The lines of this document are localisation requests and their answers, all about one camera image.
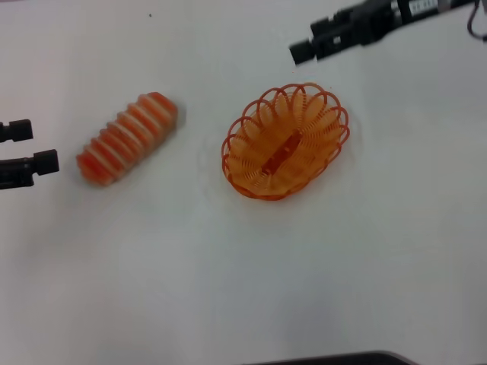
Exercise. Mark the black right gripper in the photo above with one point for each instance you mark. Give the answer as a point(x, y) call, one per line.
point(376, 21)

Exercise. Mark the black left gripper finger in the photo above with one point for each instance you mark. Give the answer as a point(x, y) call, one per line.
point(43, 162)
point(19, 130)

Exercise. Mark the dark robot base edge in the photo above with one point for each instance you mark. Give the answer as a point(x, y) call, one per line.
point(342, 359)

